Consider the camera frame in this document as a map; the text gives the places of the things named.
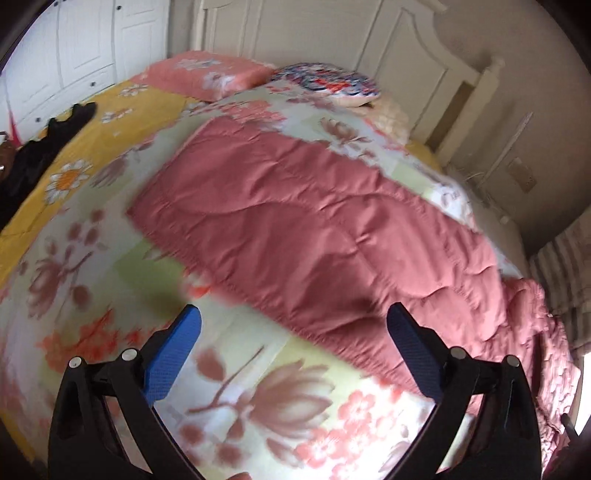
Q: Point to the colourful patterned cushion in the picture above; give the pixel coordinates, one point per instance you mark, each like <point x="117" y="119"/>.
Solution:
<point x="323" y="81"/>

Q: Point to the floral printed blanket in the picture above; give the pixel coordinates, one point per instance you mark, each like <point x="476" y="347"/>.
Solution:
<point x="286" y="397"/>

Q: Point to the striped fabric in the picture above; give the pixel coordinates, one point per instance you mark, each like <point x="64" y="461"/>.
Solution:
<point x="563" y="277"/>

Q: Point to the beige wall socket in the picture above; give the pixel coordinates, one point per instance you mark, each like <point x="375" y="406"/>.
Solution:
<point x="523" y="175"/>

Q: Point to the black clothes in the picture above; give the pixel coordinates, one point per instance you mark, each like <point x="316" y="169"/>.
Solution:
<point x="32" y="157"/>

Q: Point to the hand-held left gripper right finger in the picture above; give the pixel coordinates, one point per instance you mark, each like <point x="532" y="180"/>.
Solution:
<point x="415" y="353"/>

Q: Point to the pink floral pillow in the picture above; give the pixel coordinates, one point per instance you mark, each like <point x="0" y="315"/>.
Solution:
<point x="203" y="74"/>

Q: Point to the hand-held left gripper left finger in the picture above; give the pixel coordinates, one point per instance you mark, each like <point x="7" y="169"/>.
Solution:
<point x="175" y="353"/>

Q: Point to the white wardrobe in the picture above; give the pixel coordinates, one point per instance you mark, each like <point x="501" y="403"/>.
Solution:
<point x="78" y="46"/>

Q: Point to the white bed headboard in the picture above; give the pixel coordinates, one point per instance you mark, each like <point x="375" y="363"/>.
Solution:
<point x="406" y="50"/>

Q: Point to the brown bag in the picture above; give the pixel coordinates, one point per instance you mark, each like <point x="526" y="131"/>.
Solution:
<point x="7" y="157"/>

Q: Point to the pink quilt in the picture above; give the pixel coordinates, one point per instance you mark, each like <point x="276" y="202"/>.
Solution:
<point x="323" y="221"/>

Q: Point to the white nightstand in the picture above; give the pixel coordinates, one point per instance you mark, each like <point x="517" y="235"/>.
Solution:
<point x="498" y="240"/>

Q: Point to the cream fluffy pillow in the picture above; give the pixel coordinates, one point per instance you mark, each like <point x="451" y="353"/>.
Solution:
<point x="390" y="120"/>

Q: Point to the red pointed object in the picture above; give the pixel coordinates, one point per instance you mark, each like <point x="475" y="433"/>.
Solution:
<point x="14" y="129"/>

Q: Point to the yellow daisy bed sheet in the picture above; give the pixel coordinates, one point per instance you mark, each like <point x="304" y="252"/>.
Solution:
<point x="115" y="134"/>

